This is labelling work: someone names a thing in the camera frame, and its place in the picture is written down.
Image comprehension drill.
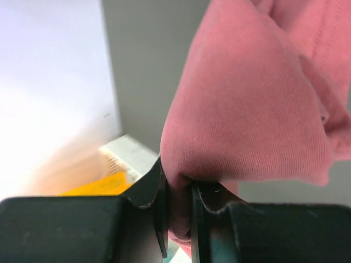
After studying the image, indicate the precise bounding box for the pink t shirt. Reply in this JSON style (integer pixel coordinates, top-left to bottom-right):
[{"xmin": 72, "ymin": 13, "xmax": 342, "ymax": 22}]
[{"xmin": 160, "ymin": 1, "xmax": 350, "ymax": 255}]

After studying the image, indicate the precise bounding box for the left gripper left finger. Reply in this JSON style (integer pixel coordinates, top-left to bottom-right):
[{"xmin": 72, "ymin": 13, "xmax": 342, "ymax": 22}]
[{"xmin": 1, "ymin": 161, "xmax": 168, "ymax": 262}]

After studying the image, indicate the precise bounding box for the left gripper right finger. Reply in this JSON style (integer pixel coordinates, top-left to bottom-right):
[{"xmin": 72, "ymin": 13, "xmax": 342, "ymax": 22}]
[{"xmin": 191, "ymin": 182, "xmax": 350, "ymax": 262}]

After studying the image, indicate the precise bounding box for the orange plastic board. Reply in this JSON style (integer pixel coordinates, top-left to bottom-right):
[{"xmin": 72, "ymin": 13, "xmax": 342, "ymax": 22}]
[{"xmin": 61, "ymin": 171, "xmax": 136, "ymax": 197}]

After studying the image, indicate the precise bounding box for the white perforated desk organizer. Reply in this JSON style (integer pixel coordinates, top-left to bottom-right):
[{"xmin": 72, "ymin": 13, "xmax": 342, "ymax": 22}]
[{"xmin": 99, "ymin": 135, "xmax": 158, "ymax": 184}]

